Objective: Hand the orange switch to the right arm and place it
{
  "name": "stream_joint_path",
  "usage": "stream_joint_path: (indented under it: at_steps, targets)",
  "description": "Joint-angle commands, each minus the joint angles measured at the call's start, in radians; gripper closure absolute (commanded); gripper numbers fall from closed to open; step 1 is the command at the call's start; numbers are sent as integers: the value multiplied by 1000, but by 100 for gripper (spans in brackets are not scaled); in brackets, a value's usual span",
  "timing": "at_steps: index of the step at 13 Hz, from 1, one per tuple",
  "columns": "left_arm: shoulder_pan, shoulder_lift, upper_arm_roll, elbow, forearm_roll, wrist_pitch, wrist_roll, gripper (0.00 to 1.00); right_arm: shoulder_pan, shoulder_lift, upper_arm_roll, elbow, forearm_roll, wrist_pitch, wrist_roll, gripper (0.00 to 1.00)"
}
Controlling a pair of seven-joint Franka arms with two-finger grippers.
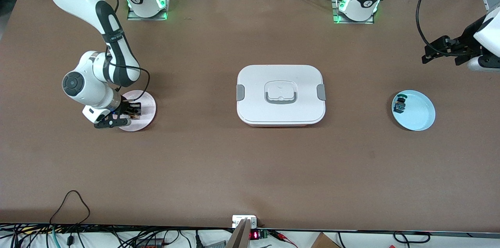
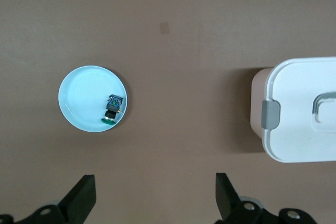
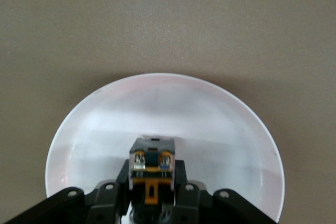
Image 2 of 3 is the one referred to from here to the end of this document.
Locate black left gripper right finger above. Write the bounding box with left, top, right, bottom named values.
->
left=215, top=173, right=314, bottom=224

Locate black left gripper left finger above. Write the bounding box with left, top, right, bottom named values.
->
left=0, top=174, right=97, bottom=224

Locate white-lidded pink lunch box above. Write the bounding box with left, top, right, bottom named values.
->
left=250, top=56, right=336, bottom=164

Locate light blue round plate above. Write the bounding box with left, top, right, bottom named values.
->
left=58, top=65, right=129, bottom=132

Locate green push-button switch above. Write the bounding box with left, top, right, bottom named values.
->
left=101, top=93, right=124, bottom=125

